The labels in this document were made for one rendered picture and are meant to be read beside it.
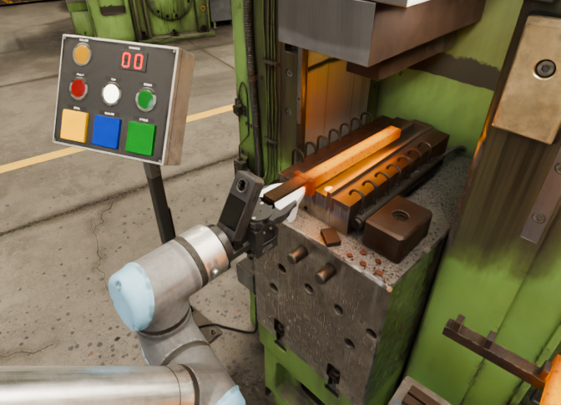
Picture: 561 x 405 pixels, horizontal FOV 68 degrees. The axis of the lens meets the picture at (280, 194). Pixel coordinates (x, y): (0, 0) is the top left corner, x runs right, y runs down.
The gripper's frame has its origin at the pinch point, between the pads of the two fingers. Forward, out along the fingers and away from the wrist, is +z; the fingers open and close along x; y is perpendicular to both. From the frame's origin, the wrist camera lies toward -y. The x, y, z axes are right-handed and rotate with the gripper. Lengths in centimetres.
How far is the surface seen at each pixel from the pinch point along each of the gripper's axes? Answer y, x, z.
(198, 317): 104, -61, 6
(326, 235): 11.6, 5.3, 3.7
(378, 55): -23.9, 7.4, 10.5
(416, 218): 6.4, 18.2, 15.0
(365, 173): 5.2, 2.7, 19.3
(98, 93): -4, -58, -10
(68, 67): -8, -69, -12
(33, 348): 104, -96, -50
